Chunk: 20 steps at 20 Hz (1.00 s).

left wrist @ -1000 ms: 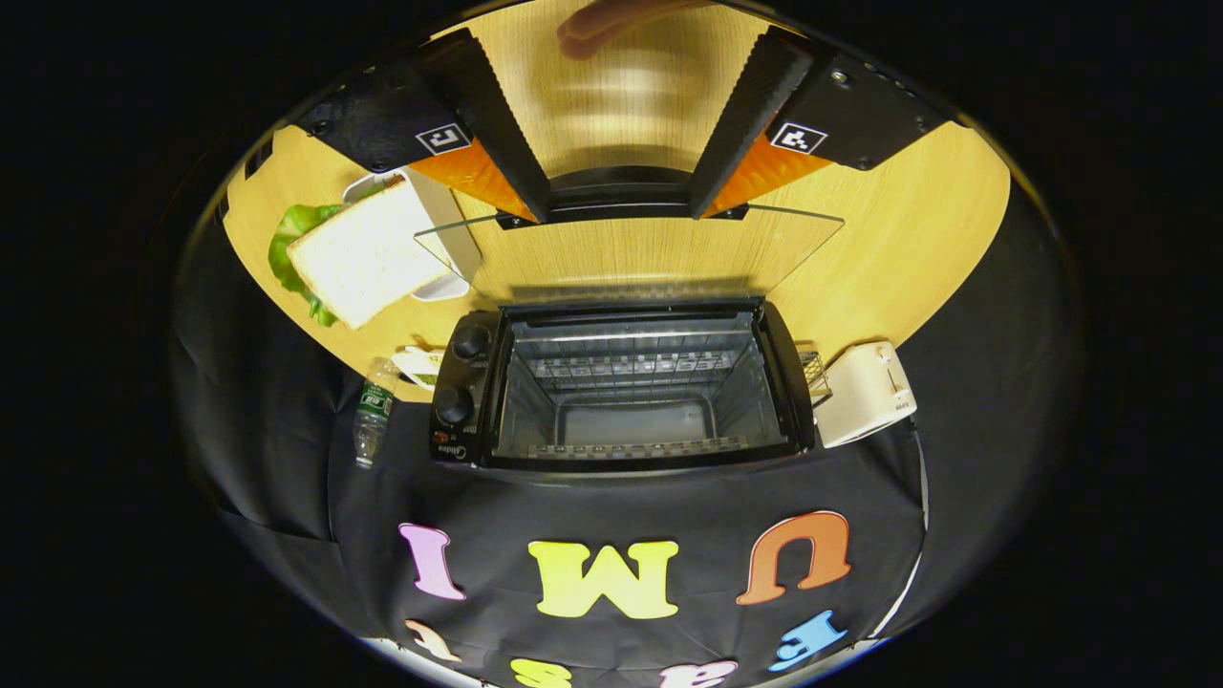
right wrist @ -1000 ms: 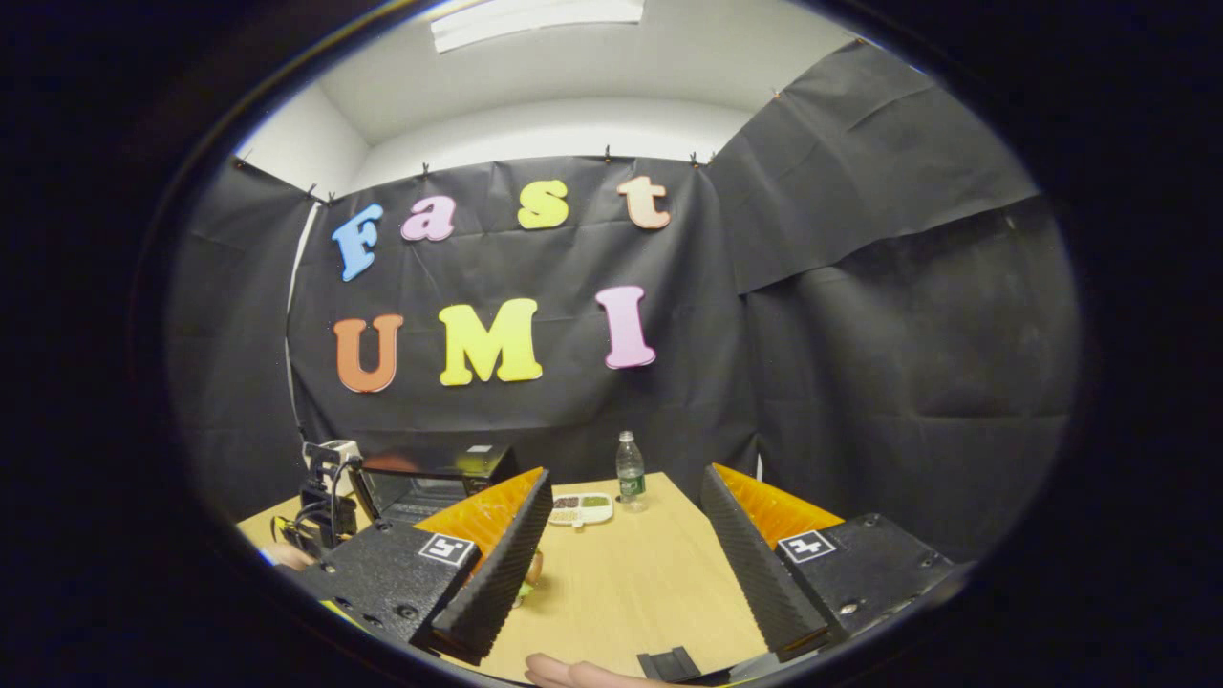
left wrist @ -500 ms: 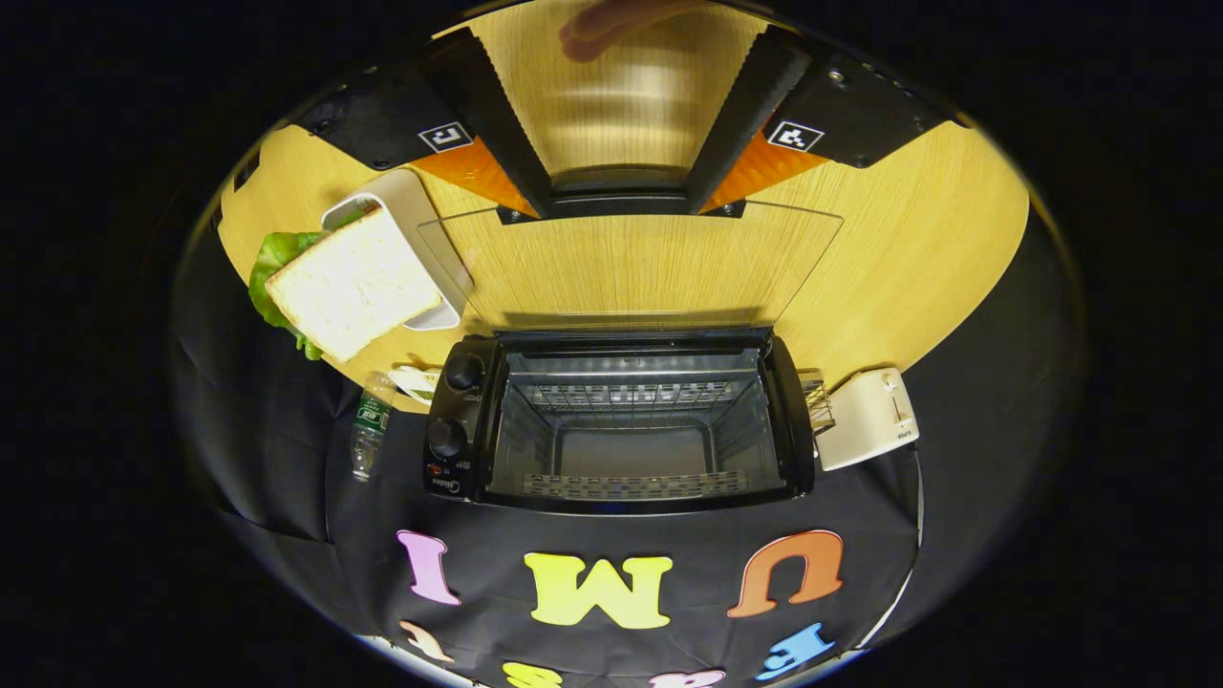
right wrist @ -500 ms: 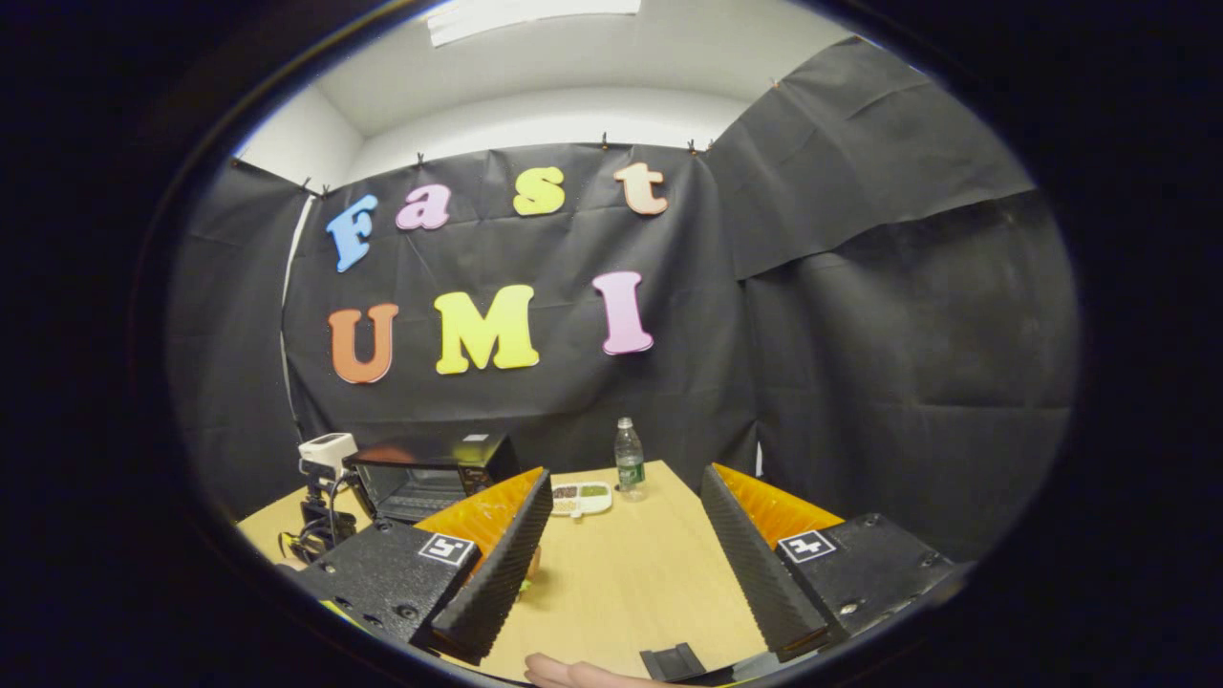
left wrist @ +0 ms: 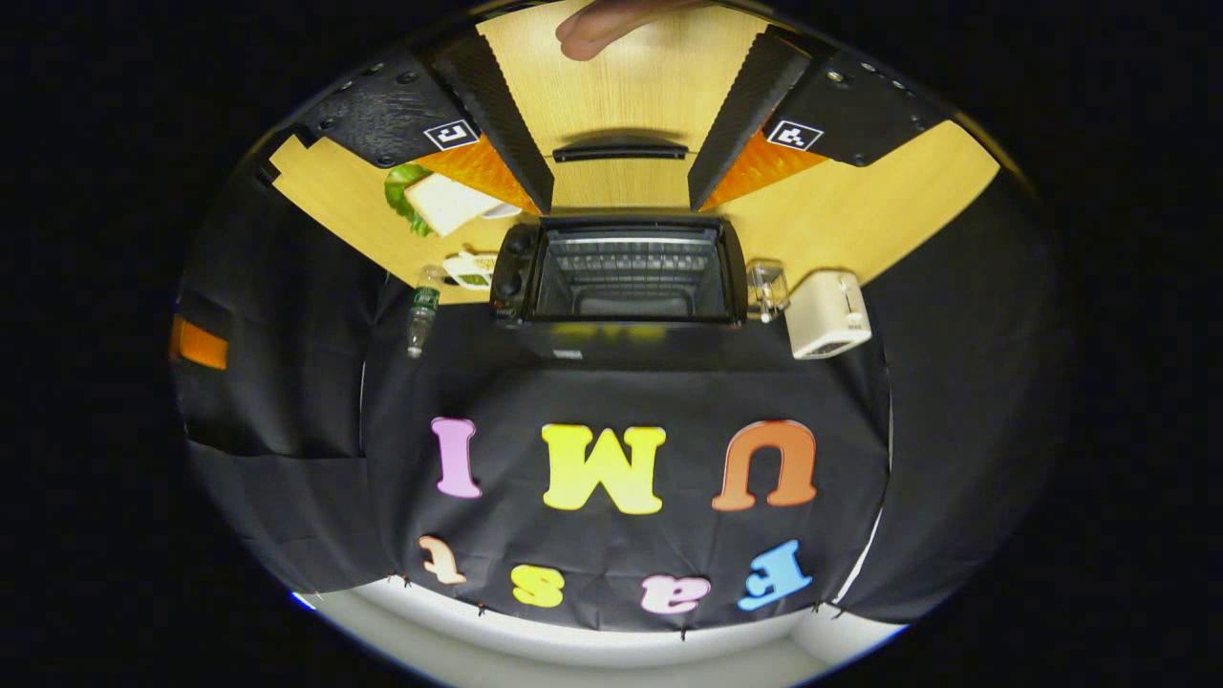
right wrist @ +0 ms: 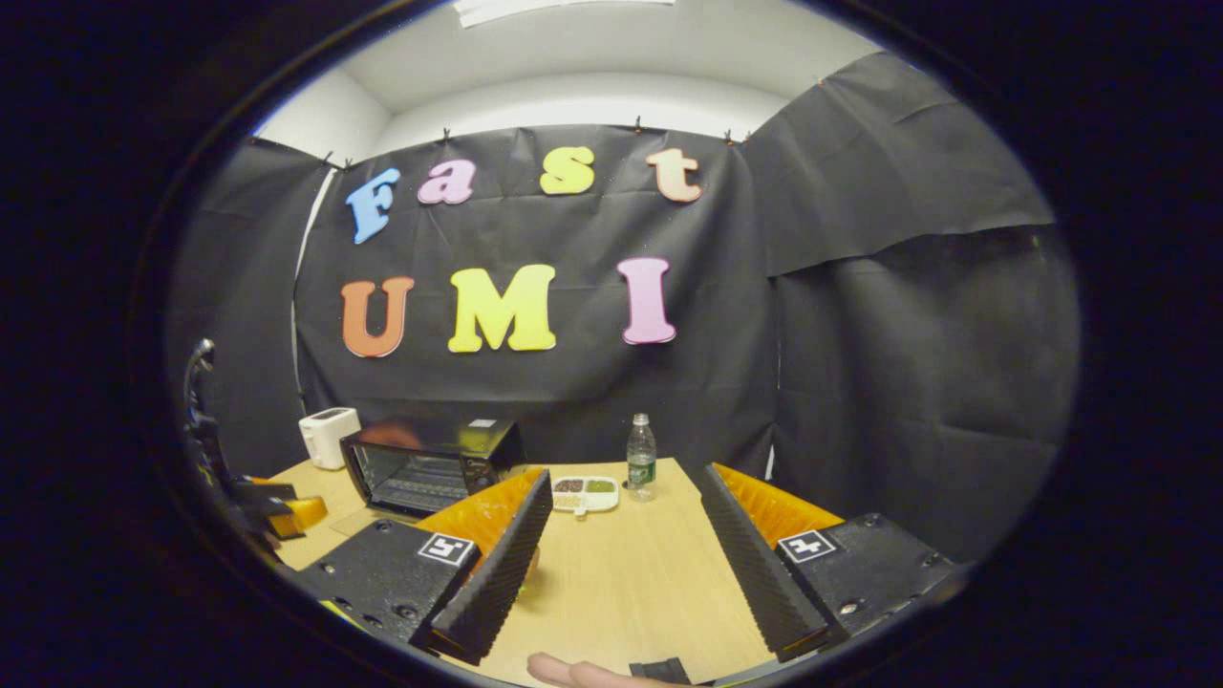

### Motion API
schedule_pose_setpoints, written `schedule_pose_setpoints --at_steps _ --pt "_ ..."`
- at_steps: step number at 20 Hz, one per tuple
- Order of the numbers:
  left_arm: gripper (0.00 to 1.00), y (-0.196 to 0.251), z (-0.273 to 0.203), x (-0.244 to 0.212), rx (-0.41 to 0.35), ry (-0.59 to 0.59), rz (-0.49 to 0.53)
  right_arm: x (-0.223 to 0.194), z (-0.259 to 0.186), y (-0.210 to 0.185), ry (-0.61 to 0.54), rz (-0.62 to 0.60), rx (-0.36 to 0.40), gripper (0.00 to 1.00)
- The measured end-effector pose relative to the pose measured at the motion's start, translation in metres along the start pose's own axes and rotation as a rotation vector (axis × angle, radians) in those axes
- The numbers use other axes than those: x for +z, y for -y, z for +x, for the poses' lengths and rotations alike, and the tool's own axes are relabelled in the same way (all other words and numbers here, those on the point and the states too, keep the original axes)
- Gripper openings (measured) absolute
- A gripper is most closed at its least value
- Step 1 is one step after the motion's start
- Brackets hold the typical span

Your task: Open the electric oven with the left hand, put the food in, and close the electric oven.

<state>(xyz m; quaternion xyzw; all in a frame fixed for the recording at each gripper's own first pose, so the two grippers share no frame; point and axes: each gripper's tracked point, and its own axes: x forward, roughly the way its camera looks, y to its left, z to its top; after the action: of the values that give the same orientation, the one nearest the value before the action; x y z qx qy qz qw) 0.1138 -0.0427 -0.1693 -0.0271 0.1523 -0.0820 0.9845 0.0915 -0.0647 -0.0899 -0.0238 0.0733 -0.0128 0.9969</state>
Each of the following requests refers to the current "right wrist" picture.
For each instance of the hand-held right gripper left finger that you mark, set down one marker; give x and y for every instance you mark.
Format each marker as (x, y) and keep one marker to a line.
(502, 569)

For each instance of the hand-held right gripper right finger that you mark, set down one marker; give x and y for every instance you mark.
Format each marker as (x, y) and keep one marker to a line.
(755, 564)

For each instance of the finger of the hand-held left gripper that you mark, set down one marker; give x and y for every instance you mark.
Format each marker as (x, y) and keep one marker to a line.
(287, 511)

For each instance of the black electric oven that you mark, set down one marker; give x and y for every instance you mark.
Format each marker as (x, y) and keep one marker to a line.
(478, 444)

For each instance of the white toaster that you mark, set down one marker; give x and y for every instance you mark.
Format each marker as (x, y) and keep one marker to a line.
(330, 438)

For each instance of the white divided snack dish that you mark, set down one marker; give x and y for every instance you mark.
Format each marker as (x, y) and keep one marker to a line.
(585, 494)

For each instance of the clear plastic water bottle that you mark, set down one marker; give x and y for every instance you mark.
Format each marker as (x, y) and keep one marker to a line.
(641, 463)

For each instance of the black backdrop cloth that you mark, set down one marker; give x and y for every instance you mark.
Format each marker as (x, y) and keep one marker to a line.
(860, 363)

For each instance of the long ceiling light panel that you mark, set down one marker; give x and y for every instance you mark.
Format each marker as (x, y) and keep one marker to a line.
(564, 10)

